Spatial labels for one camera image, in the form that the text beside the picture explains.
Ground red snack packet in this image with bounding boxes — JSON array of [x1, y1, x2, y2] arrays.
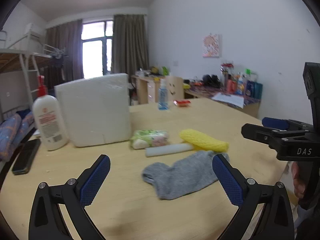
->
[[174, 100, 191, 107]]

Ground left brown curtain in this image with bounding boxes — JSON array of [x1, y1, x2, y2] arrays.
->
[[44, 20, 84, 89]]

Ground wooden desk with drawers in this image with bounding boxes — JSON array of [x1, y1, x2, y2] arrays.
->
[[131, 75, 164, 105]]

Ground grey sock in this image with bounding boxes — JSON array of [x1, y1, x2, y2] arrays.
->
[[142, 151, 218, 200]]

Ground right brown curtain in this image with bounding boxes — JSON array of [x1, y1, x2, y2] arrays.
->
[[111, 14, 149, 76]]

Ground white air conditioner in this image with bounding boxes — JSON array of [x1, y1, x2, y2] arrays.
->
[[24, 23, 46, 38]]

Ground patterned desk mat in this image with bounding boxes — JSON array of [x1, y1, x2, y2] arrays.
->
[[184, 83, 262, 107]]

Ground green tissue pack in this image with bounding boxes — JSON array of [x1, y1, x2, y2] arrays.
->
[[130, 129, 169, 150]]

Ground black smartphone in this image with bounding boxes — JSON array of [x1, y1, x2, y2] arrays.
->
[[12, 138, 41, 176]]

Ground white foam box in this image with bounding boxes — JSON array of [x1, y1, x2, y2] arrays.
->
[[55, 73, 132, 147]]

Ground wooden smiley chair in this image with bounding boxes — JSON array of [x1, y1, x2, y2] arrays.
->
[[166, 76, 184, 101]]

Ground blue spray bottle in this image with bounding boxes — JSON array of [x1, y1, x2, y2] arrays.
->
[[158, 79, 169, 111]]

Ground blue orange quilt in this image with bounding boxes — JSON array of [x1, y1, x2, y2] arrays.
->
[[0, 109, 34, 162]]

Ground brown curtain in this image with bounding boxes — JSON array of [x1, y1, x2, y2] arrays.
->
[[111, 14, 149, 76], [44, 20, 84, 89]]

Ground anime wall picture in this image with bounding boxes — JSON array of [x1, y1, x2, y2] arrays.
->
[[202, 34, 222, 58]]

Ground white foam stick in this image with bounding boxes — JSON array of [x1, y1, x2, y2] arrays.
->
[[145, 143, 194, 158]]

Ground yellow foam net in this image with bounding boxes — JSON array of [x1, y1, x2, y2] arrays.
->
[[179, 129, 229, 152]]

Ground white paper sheet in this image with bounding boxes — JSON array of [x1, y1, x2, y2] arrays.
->
[[211, 92, 244, 108]]

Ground balcony glass door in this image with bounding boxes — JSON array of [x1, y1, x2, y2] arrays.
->
[[81, 20, 113, 79]]

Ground person's right hand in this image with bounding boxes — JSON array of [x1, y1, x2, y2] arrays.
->
[[291, 162, 305, 199]]

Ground metal bunk bed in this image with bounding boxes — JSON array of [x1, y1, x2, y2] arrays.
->
[[1, 30, 67, 120]]

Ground white lotion bottle red pump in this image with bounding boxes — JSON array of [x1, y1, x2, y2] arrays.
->
[[32, 75, 68, 151]]

